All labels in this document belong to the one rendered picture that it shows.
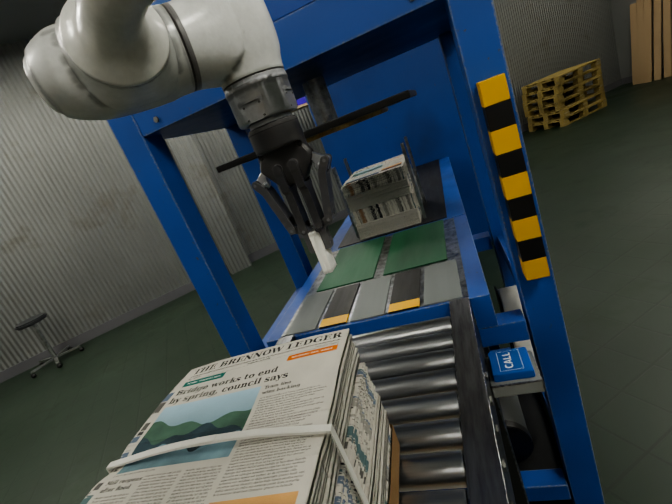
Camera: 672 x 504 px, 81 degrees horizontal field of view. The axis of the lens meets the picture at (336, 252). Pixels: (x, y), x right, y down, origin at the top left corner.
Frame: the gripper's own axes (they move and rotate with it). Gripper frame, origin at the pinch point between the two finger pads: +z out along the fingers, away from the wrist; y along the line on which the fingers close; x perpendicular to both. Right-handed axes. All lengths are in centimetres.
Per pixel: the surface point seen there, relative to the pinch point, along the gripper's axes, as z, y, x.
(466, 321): 33.1, 15.6, 25.7
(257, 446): 10.5, -4.1, -27.5
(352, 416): 15.6, 3.1, -19.2
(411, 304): 33, 2, 39
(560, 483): 100, 27, 38
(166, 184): -19, -50, 37
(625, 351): 113, 69, 109
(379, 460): 24.0, 3.5, -18.1
